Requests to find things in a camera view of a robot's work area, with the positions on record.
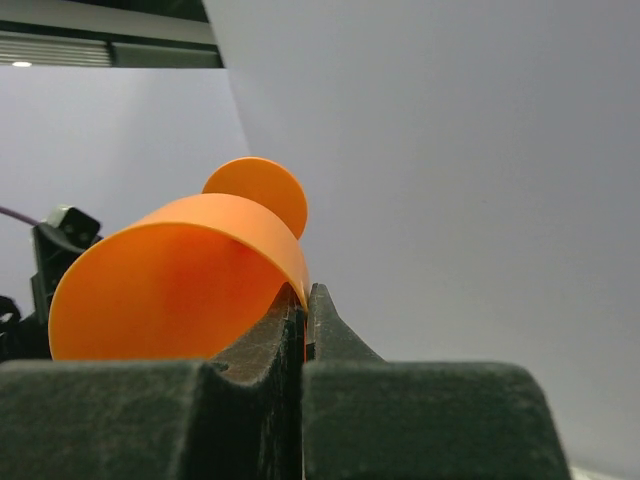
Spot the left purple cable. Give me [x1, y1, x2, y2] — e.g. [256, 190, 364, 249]
[0, 205, 41, 225]

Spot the orange plastic goblet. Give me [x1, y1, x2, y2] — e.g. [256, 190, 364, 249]
[48, 157, 311, 360]

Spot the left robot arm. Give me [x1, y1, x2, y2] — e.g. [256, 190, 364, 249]
[1, 205, 101, 362]

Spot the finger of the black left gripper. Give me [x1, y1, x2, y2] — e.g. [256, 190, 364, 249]
[30, 205, 102, 320]

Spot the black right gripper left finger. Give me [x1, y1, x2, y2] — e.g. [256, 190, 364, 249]
[1, 286, 305, 479]

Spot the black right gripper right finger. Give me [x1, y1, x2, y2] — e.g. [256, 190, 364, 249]
[302, 284, 570, 479]

